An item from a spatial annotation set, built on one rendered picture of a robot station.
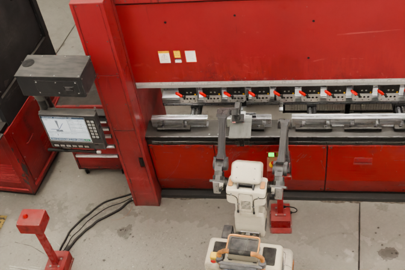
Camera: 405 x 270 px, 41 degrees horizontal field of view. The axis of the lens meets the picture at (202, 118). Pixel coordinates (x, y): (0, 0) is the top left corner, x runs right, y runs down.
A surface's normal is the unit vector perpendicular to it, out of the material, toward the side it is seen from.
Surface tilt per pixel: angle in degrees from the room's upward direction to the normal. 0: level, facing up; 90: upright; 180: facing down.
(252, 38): 90
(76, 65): 0
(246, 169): 48
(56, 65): 0
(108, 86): 90
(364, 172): 90
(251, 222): 82
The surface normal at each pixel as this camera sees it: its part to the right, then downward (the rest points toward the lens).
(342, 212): -0.11, -0.72
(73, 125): -0.17, 0.69
